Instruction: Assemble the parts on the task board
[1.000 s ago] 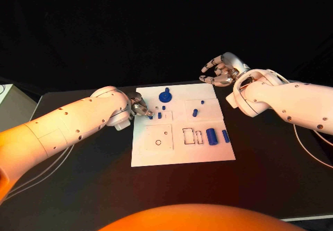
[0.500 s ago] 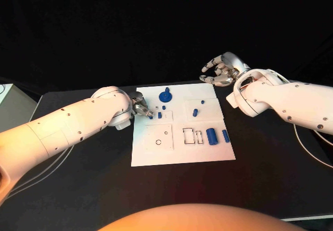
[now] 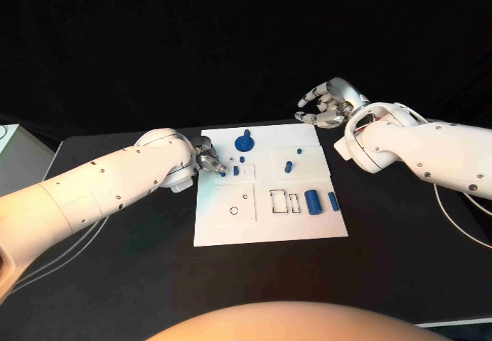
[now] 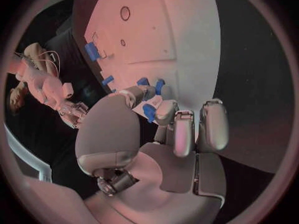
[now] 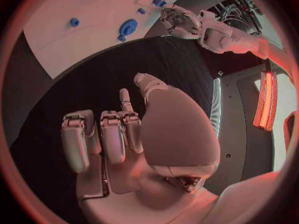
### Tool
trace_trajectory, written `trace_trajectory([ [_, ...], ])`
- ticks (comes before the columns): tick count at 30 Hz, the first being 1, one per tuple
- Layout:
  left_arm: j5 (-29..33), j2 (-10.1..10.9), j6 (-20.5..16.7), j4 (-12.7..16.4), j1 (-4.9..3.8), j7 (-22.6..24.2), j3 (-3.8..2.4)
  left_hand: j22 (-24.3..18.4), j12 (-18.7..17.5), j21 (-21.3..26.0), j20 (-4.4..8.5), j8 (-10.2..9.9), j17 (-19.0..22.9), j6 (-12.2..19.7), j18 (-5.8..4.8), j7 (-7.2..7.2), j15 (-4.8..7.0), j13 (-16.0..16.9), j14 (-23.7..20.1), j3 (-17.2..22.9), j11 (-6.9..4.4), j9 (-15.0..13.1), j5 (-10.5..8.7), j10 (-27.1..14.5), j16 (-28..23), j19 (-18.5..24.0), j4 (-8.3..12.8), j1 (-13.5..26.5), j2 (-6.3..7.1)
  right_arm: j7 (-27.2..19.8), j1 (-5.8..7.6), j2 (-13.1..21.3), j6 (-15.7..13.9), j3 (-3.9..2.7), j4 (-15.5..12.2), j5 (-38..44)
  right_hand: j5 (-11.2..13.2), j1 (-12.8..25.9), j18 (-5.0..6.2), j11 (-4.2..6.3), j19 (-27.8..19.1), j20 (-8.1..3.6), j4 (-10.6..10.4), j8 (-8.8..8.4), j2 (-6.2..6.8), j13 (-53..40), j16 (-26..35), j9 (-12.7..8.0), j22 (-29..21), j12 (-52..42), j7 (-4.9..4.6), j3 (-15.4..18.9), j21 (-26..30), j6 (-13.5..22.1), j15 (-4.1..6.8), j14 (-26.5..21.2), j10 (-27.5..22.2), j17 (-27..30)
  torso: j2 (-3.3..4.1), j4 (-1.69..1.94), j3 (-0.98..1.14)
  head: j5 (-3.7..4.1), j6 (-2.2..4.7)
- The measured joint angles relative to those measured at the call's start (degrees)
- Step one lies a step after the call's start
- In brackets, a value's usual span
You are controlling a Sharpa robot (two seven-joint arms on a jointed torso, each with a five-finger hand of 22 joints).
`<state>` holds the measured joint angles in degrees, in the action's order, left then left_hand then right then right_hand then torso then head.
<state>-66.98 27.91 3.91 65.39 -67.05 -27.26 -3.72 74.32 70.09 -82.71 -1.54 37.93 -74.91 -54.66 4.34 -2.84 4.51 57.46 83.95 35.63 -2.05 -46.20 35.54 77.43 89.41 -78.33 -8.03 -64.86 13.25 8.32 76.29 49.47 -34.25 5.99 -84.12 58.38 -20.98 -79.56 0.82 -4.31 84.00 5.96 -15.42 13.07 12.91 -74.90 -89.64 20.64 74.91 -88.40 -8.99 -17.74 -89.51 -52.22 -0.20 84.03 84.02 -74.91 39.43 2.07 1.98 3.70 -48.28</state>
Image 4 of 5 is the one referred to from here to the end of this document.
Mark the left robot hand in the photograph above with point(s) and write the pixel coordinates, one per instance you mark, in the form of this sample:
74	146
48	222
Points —
149	171

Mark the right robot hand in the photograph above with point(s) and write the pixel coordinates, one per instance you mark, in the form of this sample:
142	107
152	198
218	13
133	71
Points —
71	113

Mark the blue peg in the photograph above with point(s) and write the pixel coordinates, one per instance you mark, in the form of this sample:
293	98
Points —
149	113
107	80

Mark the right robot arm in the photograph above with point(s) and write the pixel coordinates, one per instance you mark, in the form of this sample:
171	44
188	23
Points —
46	84

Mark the white task board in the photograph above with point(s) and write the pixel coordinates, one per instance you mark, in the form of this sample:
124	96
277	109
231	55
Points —
149	41

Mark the blue block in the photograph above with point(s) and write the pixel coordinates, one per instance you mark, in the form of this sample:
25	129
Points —
92	51

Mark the blue plug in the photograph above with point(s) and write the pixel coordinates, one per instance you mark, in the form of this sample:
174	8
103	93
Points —
143	82

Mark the blue cylinder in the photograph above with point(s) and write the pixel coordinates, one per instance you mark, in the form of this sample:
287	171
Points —
160	85

